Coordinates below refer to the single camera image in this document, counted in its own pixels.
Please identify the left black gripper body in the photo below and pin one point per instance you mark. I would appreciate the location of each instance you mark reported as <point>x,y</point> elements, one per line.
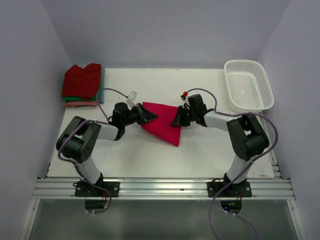
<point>133,116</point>

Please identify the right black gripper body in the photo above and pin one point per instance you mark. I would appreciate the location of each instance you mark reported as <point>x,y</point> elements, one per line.
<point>193,112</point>

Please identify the pink red t shirt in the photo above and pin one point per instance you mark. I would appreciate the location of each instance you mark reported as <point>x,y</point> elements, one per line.
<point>161,127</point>

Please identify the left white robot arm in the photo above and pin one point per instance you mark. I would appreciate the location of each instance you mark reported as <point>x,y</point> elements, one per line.
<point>76,143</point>

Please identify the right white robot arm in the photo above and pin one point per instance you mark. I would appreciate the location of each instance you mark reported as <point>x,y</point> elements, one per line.
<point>247,137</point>

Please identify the blue folded shirt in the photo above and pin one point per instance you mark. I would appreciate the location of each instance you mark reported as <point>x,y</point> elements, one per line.
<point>100,93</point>

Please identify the salmon folded shirt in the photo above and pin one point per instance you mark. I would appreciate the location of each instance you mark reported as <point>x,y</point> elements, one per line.
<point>77,104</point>

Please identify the white plastic basket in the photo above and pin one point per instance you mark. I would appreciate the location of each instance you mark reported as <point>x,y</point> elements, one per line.
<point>248,86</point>

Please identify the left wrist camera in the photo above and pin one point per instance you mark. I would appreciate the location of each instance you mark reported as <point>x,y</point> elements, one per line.
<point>130,100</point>

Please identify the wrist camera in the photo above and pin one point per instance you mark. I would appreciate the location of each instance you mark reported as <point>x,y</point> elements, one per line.
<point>184,97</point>
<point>130,100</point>

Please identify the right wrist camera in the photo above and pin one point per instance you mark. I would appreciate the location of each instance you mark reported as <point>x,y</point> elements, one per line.
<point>184,97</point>

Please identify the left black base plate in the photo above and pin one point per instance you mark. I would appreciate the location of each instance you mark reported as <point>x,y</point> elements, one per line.
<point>85,190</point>

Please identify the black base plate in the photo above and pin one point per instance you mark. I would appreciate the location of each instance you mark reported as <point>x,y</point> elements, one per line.
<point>85,190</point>
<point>232,191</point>

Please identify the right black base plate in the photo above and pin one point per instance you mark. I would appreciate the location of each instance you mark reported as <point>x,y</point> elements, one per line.
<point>232,191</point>

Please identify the aluminium mounting rail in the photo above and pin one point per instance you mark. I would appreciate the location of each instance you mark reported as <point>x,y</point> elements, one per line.
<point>166,188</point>

